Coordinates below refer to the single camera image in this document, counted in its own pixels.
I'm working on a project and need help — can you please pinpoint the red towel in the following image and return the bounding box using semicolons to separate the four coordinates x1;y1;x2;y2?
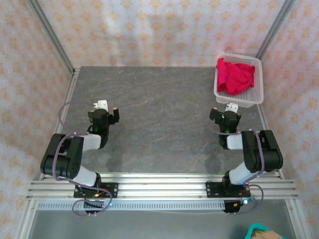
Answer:
216;57;256;96

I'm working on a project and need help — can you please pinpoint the white perforated plastic basket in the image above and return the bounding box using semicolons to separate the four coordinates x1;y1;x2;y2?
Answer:
213;53;265;109

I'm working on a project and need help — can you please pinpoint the black base electronics board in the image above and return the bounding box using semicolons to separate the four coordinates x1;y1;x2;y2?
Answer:
223;199;256;215
83;200;112;209

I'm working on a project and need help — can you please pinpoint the teal plastic container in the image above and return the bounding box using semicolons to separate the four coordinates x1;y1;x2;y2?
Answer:
245;223;287;239

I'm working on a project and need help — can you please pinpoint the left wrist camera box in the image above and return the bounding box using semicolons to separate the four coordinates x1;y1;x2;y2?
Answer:
94;100;109;112

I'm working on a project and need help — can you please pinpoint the aluminium table side rail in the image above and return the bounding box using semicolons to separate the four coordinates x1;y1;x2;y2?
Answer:
39;68;81;180
256;103;285;180

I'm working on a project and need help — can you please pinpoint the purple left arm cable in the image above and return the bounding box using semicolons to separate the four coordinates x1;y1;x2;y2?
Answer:
51;101;114;218

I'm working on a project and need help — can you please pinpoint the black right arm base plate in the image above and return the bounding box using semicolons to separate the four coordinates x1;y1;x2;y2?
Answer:
205;181;251;199

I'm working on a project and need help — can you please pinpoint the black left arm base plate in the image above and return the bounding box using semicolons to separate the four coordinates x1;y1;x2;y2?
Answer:
73;183;119;199

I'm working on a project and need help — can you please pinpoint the aluminium corner post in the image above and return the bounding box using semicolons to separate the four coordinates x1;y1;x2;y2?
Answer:
26;0;76;75
256;0;298;60

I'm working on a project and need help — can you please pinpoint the aluminium base rail beam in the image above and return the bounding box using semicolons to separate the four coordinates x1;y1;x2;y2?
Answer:
26;173;299;200

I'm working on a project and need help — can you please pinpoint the slotted grey cable duct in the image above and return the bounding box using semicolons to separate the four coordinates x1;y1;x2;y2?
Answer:
36;200;226;211

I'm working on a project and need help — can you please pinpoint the aluminium frame leg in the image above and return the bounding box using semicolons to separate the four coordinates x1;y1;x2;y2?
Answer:
285;199;304;239
14;199;38;239

